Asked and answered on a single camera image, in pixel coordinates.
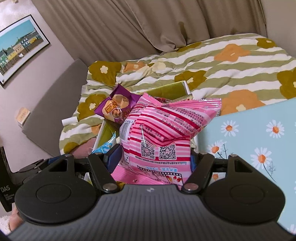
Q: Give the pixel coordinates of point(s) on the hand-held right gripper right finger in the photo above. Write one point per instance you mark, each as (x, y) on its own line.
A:
(194, 162)

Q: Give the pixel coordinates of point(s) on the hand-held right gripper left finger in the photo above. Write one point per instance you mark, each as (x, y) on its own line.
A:
(113, 160)

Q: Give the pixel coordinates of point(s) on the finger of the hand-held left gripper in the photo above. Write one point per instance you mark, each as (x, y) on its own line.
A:
(37, 165)

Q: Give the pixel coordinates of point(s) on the pink striped snack packet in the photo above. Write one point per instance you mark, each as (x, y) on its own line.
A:
(161, 129)

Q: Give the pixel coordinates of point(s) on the purple snack packet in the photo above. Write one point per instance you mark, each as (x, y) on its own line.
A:
(116, 106)

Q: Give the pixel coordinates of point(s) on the white cardboard box green inside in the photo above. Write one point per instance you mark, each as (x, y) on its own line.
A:
(171, 89)

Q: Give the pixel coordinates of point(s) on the blue snack packet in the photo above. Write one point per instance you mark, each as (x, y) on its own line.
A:
(107, 144)

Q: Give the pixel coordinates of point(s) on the white paper roll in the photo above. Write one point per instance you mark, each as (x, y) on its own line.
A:
(69, 121)

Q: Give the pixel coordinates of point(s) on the grey bed headboard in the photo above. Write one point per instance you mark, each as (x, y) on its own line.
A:
(53, 102)

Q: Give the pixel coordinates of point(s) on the floral striped blanket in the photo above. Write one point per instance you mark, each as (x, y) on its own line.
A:
(208, 67)

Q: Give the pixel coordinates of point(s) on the beige curtain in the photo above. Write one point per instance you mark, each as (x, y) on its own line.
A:
(150, 23)

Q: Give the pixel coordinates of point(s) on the small beige wall box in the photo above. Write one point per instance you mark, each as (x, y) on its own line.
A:
(23, 114)

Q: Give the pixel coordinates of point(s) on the framed wall poster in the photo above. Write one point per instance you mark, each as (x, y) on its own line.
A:
(20, 48)

